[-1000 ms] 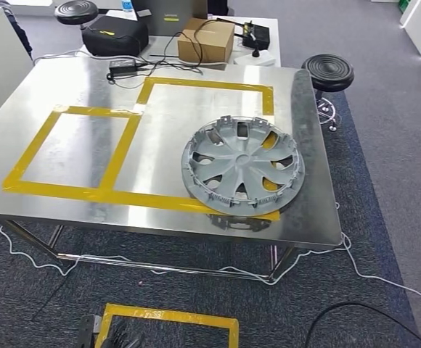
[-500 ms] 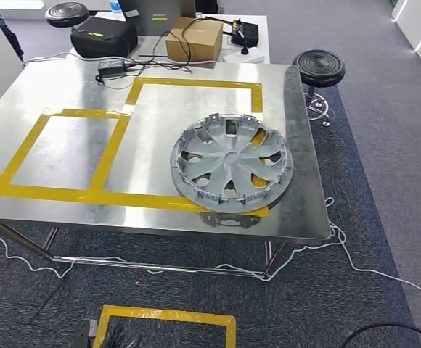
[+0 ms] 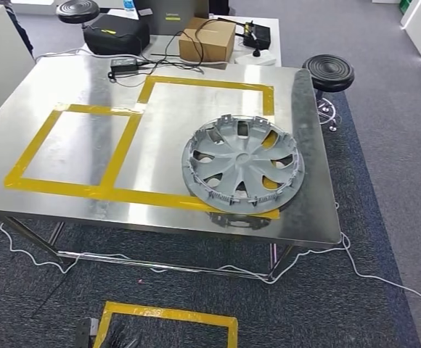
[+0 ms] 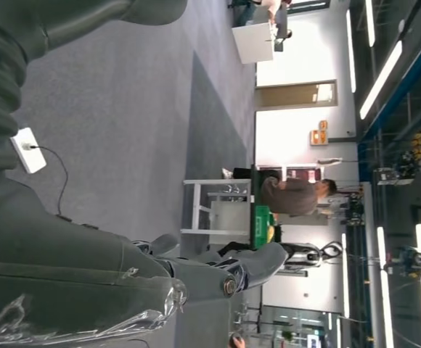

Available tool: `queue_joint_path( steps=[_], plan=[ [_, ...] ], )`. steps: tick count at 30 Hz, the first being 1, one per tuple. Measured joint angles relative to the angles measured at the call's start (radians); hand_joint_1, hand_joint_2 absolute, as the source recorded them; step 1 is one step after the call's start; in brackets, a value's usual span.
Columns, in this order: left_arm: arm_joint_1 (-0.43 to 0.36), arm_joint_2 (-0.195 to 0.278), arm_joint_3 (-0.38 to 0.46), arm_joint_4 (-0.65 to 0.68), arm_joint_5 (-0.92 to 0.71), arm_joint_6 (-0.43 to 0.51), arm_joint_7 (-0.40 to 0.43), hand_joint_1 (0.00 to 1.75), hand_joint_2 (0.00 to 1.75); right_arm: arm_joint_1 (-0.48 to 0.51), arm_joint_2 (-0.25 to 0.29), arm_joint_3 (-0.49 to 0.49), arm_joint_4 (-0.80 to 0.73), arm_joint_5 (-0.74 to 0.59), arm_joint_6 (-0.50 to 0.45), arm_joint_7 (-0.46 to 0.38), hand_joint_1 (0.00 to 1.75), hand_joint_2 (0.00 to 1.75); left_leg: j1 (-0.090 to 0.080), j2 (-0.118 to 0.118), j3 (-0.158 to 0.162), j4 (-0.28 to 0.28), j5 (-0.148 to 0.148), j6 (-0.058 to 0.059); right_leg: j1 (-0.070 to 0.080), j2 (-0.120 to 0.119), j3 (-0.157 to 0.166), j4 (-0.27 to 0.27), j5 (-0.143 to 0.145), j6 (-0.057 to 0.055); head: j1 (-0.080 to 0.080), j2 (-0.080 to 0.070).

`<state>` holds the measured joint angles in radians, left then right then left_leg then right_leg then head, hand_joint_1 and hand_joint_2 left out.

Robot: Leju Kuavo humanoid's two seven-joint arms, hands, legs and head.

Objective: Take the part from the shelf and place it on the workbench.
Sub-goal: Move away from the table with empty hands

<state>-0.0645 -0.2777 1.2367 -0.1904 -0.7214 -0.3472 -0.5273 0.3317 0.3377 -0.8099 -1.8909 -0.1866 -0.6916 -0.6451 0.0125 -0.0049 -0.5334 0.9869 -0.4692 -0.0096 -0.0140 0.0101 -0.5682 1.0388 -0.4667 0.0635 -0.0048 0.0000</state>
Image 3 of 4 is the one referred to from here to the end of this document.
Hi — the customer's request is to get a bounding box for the black power cable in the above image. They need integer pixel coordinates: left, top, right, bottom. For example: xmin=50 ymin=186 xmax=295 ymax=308
xmin=108 ymin=18 xmax=262 ymax=88

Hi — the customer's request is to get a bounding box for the thin black cable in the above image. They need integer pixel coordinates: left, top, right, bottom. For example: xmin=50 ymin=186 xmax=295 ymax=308
xmin=30 ymin=273 xmax=70 ymax=320

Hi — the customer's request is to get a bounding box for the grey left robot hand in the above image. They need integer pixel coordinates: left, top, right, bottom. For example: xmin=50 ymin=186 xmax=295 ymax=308
xmin=103 ymin=326 xmax=142 ymax=348

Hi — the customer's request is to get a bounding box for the brown cardboard box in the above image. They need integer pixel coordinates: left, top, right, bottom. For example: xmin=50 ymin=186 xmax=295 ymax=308
xmin=178 ymin=17 xmax=237 ymax=64

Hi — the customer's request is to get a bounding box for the white cabinet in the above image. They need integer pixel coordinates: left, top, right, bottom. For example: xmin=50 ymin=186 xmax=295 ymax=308
xmin=0 ymin=4 xmax=36 ymax=116

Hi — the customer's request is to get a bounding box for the steel workbench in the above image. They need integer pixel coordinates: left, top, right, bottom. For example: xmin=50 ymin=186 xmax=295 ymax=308
xmin=0 ymin=52 xmax=342 ymax=283

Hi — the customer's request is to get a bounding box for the black bag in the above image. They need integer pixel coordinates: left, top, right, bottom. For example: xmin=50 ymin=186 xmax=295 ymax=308
xmin=82 ymin=14 xmax=150 ymax=56

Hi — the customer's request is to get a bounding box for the white power cable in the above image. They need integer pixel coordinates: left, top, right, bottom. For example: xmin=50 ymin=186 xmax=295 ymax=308
xmin=0 ymin=202 xmax=421 ymax=308

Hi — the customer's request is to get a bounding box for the silver wheel hubcap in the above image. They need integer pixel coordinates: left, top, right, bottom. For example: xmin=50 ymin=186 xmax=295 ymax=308
xmin=181 ymin=114 xmax=306 ymax=216

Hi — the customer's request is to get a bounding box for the white flat device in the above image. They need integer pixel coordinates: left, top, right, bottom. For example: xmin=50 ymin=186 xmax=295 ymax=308
xmin=234 ymin=49 xmax=277 ymax=67

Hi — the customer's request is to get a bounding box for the black power adapter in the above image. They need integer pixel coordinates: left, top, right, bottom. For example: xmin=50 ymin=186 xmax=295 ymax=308
xmin=109 ymin=57 xmax=140 ymax=76

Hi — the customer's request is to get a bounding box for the dark grey computer case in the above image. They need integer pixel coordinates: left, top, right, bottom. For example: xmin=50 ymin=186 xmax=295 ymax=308
xmin=134 ymin=0 xmax=210 ymax=36

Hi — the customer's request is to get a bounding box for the black round stool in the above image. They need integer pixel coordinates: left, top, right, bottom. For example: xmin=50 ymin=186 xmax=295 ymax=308
xmin=302 ymin=54 xmax=356 ymax=133
xmin=55 ymin=0 xmax=101 ymax=25

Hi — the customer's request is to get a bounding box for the white desk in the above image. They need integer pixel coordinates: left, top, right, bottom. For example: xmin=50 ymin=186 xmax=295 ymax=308
xmin=35 ymin=14 xmax=283 ymax=68

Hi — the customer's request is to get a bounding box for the black electronic device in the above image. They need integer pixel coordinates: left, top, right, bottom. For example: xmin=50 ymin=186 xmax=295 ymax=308
xmin=243 ymin=21 xmax=272 ymax=51

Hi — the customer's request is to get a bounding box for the yellow floor tape square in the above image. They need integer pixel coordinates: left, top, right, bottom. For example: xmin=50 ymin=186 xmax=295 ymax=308
xmin=93 ymin=301 xmax=239 ymax=348

